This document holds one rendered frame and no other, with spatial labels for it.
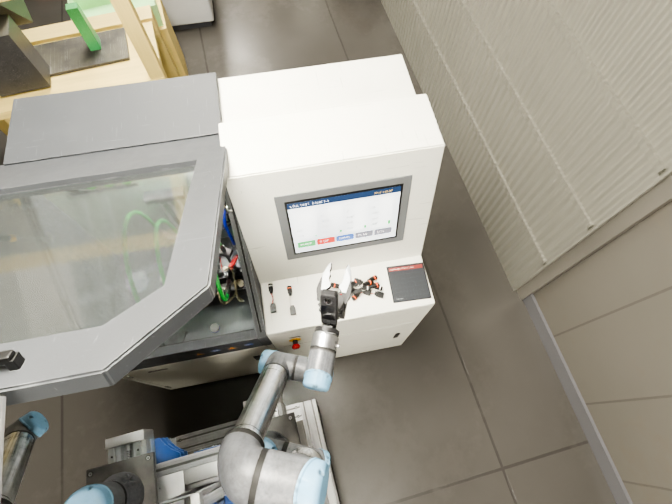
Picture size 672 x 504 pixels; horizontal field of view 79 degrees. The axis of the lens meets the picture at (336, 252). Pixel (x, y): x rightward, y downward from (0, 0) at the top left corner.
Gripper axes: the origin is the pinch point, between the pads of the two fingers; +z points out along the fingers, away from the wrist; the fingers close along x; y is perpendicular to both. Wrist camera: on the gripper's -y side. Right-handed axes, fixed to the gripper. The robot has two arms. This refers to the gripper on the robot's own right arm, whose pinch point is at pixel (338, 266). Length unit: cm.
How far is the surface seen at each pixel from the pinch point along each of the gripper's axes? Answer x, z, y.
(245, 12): -159, 288, 125
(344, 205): -4.2, 26.6, 9.2
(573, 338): 114, 28, 132
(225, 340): -48, -20, 45
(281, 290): -30, 4, 44
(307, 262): -20.3, 14.5, 36.7
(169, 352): -68, -29, 42
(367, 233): 2.9, 25.9, 27.4
